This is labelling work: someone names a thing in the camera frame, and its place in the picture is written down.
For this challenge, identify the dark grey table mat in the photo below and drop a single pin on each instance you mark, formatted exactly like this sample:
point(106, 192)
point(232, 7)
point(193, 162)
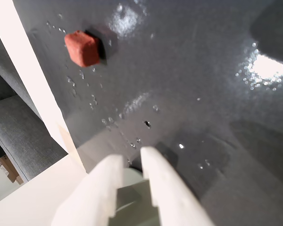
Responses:
point(179, 70)

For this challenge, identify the brown cardboard box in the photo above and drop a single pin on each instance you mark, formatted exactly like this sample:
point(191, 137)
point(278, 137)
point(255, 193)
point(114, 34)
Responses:
point(8, 168)

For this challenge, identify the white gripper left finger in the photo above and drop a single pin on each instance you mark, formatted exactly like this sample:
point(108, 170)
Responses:
point(89, 200)

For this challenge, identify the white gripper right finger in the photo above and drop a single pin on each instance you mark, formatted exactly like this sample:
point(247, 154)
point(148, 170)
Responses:
point(172, 200)

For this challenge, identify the grey fabric sofa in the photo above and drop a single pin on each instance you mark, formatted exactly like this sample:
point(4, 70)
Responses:
point(16, 122)

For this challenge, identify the red foam cube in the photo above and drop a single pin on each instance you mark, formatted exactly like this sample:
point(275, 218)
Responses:
point(81, 48)

